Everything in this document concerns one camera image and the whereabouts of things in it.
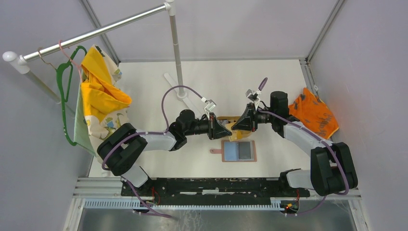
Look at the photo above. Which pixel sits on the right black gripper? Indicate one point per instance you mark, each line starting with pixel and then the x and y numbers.
pixel 248 120

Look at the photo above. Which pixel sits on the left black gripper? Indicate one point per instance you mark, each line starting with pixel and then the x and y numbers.
pixel 216 130

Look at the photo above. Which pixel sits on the tan oval tray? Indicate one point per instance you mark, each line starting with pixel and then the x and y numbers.
pixel 228 122

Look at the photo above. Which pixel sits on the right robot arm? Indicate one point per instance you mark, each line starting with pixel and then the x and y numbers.
pixel 332 169

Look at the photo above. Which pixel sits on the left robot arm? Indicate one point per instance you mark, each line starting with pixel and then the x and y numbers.
pixel 120 151

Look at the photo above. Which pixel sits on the orange cloth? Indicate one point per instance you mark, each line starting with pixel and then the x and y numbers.
pixel 314 114

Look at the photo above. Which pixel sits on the yellow dinosaur print garment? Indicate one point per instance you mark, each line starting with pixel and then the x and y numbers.
pixel 101 104

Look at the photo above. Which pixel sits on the pink hanger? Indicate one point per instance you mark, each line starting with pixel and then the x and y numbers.
pixel 71 60

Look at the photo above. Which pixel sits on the green hanger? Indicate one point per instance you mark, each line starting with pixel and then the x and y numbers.
pixel 64 92

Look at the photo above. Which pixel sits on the metal clothes rack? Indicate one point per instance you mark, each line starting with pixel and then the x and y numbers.
pixel 20 62

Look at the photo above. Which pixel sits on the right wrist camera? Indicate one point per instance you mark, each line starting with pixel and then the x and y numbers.
pixel 253 95

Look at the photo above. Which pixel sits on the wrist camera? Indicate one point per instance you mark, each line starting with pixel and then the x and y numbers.
pixel 210 105
pixel 253 95

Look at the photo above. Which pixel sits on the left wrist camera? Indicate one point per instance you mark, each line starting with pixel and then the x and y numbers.
pixel 210 105

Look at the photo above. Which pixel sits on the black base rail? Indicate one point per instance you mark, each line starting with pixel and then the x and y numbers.
pixel 217 191

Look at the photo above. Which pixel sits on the white cable duct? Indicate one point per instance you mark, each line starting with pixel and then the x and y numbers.
pixel 136 204

